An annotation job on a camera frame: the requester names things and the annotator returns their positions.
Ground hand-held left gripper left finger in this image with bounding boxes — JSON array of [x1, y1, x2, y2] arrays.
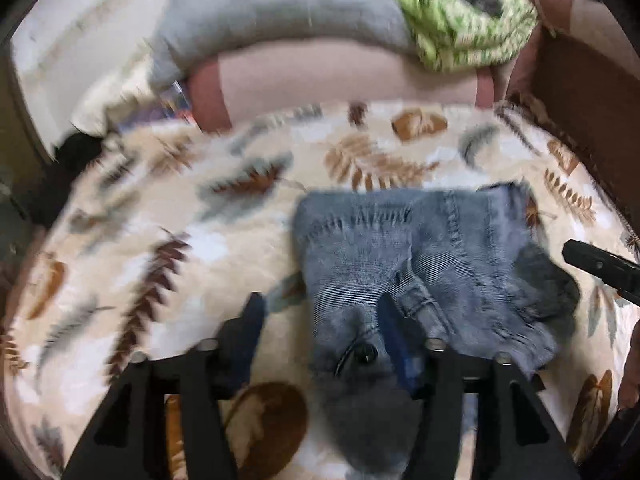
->
[[62, 292, 266, 480]]

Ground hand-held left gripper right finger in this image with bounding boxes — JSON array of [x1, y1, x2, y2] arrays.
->
[[377, 292, 583, 480]]

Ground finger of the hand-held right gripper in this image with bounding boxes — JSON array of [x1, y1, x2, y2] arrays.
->
[[562, 240, 640, 307]]

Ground blue denim pants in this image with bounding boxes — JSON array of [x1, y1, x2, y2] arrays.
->
[[292, 182, 582, 480]]

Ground cream leaf print blanket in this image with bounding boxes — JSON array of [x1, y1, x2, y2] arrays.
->
[[0, 100, 640, 480]]

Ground brown bed board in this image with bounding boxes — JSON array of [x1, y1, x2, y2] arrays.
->
[[505, 22, 640, 243]]

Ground colourful plastic packet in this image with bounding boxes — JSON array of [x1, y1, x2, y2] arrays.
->
[[125, 80, 197, 124]]

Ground black cloth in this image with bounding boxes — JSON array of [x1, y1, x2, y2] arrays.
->
[[54, 129, 110, 167]]

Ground green patterned cloth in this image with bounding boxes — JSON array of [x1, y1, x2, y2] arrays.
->
[[350, 0, 540, 73]]

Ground pink bolster pillow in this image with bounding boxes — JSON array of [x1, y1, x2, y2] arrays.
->
[[187, 35, 503, 134]]

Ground grey pillow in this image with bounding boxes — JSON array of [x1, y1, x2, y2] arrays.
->
[[150, 0, 417, 87]]

